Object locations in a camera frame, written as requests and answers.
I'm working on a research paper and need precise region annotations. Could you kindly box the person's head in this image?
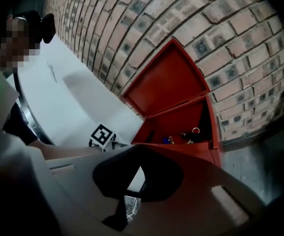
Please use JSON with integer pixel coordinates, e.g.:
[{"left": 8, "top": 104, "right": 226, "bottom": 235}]
[{"left": 0, "top": 14, "right": 41, "bottom": 74}]

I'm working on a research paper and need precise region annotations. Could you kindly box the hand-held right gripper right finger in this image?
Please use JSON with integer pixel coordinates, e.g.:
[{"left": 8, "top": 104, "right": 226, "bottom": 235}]
[{"left": 132, "top": 147, "right": 266, "bottom": 236}]

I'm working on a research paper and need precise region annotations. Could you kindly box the white cable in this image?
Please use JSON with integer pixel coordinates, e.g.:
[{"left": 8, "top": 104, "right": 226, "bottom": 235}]
[{"left": 124, "top": 195, "right": 142, "bottom": 222}]

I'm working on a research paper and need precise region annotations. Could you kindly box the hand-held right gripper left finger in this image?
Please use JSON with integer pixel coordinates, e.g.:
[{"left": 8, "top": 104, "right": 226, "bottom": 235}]
[{"left": 45, "top": 145, "right": 147, "bottom": 236}]

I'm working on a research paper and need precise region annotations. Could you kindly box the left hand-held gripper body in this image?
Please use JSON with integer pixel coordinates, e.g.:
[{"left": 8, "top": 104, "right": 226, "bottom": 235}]
[{"left": 88, "top": 123, "right": 131, "bottom": 153}]

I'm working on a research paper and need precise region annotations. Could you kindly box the person's left forearm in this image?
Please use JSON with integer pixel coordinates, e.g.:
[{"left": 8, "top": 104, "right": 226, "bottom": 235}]
[{"left": 26, "top": 139, "right": 104, "bottom": 161}]

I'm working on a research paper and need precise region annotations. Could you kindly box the metal trim strip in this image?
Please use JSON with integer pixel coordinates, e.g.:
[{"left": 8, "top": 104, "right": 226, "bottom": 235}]
[{"left": 13, "top": 72, "right": 55, "bottom": 146}]

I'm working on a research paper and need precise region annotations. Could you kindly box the black head-worn camera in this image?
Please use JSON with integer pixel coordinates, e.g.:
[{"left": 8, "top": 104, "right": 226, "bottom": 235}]
[{"left": 13, "top": 9, "right": 57, "bottom": 44}]

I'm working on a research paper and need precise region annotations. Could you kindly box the red fire extinguisher box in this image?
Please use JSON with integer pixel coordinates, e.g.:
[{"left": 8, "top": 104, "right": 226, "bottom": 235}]
[{"left": 122, "top": 38, "right": 223, "bottom": 169}]

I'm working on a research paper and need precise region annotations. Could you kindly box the person's white shirt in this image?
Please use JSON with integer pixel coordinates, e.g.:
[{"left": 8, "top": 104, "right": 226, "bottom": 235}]
[{"left": 0, "top": 50, "right": 59, "bottom": 236}]

